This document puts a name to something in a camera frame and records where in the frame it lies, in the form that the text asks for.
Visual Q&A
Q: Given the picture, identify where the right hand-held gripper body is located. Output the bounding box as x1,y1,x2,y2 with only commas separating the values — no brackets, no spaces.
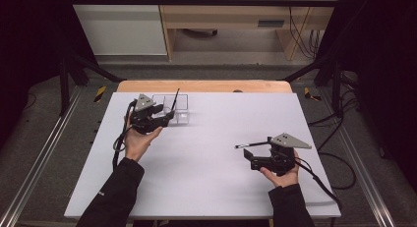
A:
250,132,313,176

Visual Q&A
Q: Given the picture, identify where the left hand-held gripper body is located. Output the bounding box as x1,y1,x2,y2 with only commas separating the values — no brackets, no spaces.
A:
130,93,165,136

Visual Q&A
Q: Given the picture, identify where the black makeup brush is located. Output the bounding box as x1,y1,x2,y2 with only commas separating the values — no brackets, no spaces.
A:
234,141,270,149
170,87,181,113

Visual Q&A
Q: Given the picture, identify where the clear acrylic organizer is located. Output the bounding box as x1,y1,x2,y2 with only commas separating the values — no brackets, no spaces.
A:
151,93,191,126

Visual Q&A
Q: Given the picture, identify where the person's right hand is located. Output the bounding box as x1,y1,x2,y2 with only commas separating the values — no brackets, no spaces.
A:
260,149,300,189

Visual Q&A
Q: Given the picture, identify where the person's left hand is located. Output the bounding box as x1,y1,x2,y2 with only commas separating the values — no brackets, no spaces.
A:
123,110,164,162

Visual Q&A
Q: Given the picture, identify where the light wooden table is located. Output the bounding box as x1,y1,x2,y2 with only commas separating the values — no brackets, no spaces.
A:
116,80,293,93

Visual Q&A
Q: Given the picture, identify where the white table cover board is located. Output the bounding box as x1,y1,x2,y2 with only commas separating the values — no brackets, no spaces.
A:
63,91,342,220

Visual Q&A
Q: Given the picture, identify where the yellow black tape marker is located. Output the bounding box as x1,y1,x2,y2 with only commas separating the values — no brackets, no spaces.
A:
93,85,107,103
303,86,323,102

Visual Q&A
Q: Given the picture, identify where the white cabinet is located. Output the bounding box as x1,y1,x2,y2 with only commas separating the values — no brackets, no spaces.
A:
66,0,168,56

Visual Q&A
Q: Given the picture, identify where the black metal stand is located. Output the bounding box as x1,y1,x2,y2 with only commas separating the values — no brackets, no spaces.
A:
281,53,343,115
58,53,127,117

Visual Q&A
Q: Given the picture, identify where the light wooden desk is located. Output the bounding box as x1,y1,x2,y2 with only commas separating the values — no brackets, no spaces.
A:
156,0,340,62

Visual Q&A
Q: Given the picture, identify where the black curtain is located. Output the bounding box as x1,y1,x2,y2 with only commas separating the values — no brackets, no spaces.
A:
318,0,417,182
0,0,96,149

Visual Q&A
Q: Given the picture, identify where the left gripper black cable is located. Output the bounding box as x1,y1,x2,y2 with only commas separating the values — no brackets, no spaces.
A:
112,100,137,172

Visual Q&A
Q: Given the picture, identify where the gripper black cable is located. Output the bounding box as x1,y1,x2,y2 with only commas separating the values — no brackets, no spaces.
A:
112,100,137,172
293,156,343,212

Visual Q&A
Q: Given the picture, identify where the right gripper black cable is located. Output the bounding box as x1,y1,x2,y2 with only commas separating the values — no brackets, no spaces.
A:
293,156,343,212

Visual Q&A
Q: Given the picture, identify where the black floor cable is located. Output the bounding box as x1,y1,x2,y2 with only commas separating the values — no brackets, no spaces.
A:
319,151,358,191

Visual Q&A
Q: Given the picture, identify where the aluminium floor rail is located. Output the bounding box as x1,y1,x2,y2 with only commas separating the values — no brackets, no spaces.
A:
319,88,397,227
0,85,83,227

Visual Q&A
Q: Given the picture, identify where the black cable bundle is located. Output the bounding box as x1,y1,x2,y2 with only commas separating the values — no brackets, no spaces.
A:
286,0,324,59

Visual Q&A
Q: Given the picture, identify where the black metal frame bar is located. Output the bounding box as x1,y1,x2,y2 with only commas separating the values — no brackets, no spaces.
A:
65,0,342,7

